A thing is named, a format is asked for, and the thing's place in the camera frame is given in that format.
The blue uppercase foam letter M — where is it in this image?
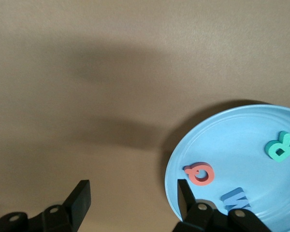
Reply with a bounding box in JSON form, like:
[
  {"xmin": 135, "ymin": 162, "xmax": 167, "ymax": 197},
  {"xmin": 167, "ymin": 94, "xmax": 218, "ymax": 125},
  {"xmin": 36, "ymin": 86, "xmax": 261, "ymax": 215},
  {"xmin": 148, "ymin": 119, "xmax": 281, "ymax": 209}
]
[{"xmin": 220, "ymin": 187, "xmax": 252, "ymax": 215}]

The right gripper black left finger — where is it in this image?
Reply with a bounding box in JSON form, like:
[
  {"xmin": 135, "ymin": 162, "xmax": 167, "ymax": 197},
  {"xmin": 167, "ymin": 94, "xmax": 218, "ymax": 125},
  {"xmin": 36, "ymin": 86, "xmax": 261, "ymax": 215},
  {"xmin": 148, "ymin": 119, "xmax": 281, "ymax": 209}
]
[{"xmin": 0, "ymin": 179, "xmax": 91, "ymax": 232}]

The blue round plate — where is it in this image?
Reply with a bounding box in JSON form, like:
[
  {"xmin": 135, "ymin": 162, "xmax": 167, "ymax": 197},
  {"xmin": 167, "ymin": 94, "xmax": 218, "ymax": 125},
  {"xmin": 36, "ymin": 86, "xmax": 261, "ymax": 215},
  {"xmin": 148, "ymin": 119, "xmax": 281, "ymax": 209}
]
[{"xmin": 164, "ymin": 104, "xmax": 290, "ymax": 232}]

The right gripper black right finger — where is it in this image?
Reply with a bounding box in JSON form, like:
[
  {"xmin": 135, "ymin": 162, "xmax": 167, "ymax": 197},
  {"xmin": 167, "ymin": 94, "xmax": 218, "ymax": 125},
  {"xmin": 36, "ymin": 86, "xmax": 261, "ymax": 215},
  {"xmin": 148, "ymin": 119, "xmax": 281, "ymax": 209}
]
[{"xmin": 175, "ymin": 178, "xmax": 273, "ymax": 232}]

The teal uppercase foam letter R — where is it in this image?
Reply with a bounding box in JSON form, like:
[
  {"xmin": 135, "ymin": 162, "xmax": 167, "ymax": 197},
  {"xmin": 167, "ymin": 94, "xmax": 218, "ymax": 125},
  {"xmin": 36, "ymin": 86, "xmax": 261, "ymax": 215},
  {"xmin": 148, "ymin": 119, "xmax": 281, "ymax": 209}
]
[{"xmin": 265, "ymin": 130, "xmax": 290, "ymax": 163}]

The red uppercase foam letter Q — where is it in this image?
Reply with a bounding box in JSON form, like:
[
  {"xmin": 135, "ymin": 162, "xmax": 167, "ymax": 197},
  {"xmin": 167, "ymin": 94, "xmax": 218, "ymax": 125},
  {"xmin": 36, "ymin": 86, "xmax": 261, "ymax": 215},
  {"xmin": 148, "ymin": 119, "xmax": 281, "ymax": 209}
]
[{"xmin": 183, "ymin": 161, "xmax": 215, "ymax": 187}]

